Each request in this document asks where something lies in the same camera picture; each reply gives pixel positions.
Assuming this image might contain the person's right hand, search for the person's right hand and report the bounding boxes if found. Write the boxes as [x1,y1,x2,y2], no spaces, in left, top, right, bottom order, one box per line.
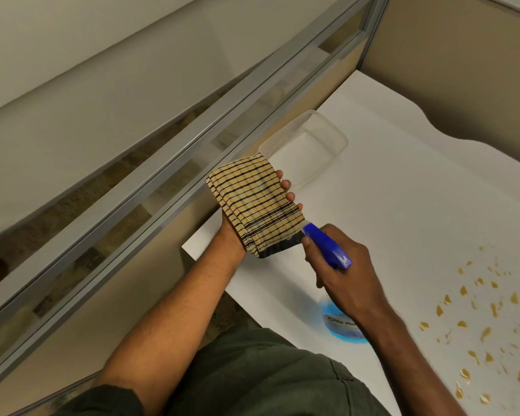
[302,224,398,328]

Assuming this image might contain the person's left hand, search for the person's left hand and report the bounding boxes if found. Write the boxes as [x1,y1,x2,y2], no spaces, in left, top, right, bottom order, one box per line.
[219,169,304,259]

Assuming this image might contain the blue spray bottle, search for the blue spray bottle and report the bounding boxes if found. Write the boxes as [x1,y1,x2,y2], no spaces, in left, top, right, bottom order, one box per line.
[302,224,369,345]

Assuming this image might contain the yellow black striped cloth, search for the yellow black striped cloth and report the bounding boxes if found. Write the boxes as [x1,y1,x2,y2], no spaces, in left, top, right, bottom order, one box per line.
[205,153,306,259]

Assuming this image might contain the person's left forearm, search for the person's left forearm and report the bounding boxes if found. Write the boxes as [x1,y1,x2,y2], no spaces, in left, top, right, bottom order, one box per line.
[96,238,248,402]

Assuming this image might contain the person's right forearm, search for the person's right forearm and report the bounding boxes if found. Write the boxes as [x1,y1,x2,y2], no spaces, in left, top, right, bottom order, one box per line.
[364,305,468,416]

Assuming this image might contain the clear plastic container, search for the clear plastic container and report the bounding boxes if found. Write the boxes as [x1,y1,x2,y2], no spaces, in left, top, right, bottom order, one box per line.
[258,110,349,190]

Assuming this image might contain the dark green clothing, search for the dark green clothing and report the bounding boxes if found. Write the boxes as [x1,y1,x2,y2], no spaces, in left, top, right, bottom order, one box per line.
[55,320,393,416]

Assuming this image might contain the aluminium glass partition frame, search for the aluminium glass partition frame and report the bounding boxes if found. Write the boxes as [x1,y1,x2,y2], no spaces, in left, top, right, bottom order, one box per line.
[0,0,393,382]

